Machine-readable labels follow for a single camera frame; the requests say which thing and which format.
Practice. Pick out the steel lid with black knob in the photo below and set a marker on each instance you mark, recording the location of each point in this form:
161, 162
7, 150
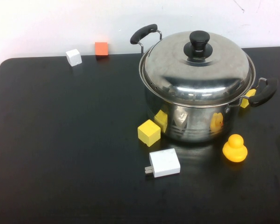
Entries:
200, 79

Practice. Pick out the yellow wooden cube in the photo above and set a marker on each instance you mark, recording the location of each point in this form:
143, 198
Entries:
244, 103
148, 133

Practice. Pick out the white charger plug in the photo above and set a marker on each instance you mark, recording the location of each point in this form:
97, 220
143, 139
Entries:
164, 162

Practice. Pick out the orange cube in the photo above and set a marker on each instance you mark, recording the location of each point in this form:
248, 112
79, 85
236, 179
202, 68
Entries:
101, 49

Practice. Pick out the white cube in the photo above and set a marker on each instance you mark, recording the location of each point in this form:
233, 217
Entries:
73, 57

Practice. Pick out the yellow rubber duck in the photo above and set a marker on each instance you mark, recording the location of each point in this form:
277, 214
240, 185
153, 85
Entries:
235, 151

